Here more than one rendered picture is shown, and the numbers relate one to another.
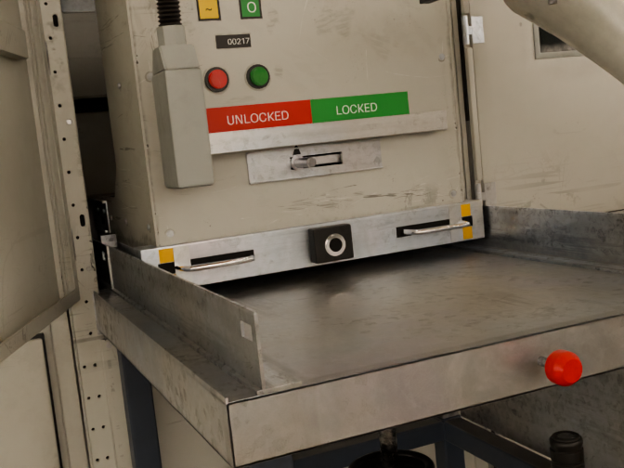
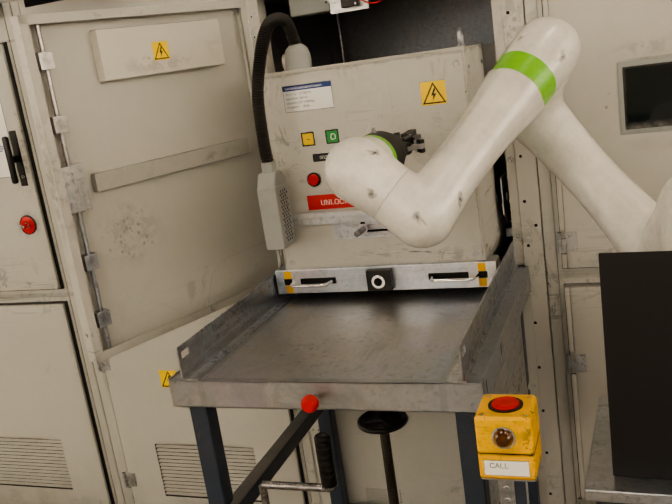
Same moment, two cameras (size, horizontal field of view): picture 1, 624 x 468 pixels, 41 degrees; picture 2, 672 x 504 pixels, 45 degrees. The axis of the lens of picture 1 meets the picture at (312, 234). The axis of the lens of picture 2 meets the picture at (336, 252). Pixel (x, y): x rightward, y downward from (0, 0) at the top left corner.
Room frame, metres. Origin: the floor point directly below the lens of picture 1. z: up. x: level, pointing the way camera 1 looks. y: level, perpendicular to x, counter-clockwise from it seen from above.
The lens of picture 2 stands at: (-0.17, -1.22, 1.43)
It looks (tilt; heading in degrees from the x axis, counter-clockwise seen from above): 14 degrees down; 44
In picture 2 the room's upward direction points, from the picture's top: 8 degrees counter-clockwise
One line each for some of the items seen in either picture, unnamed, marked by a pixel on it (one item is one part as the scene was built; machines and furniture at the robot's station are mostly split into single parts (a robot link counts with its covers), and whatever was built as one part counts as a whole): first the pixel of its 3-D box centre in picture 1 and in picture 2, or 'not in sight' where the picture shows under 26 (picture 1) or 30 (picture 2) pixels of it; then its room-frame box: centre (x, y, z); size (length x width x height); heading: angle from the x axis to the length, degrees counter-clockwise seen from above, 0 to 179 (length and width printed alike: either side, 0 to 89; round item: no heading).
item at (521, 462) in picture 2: not in sight; (508, 436); (0.75, -0.63, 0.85); 0.08 x 0.08 x 0.10; 23
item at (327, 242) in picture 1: (331, 243); (379, 279); (1.20, -0.03, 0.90); 0.06 x 0.03 x 0.05; 113
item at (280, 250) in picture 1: (320, 241); (384, 275); (1.23, -0.01, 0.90); 0.54 x 0.05 x 0.06; 113
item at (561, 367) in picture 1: (556, 366); (311, 401); (0.75, -0.21, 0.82); 0.04 x 0.03 x 0.03; 23
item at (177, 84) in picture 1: (180, 117); (276, 209); (1.07, 0.15, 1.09); 0.08 x 0.05 x 0.17; 23
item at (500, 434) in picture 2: not in sight; (502, 439); (0.70, -0.65, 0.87); 0.03 x 0.01 x 0.03; 113
